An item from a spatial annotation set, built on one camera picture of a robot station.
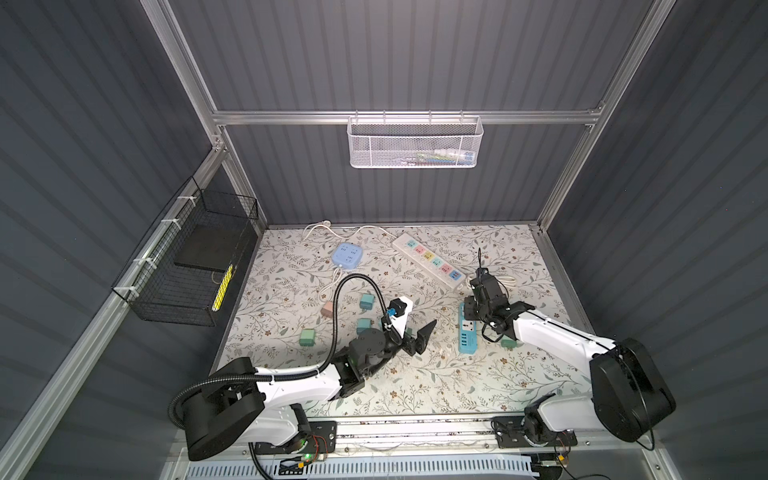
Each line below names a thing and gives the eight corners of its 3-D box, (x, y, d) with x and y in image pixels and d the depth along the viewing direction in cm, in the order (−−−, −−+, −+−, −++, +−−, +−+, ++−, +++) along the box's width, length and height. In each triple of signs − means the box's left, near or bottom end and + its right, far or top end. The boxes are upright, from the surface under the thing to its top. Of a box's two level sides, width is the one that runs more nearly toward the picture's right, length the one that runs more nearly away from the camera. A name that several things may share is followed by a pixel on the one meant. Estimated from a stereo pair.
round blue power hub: (332, 268, 110) (331, 263, 107) (335, 249, 116) (334, 243, 113) (361, 268, 110) (360, 263, 107) (363, 248, 116) (362, 243, 113)
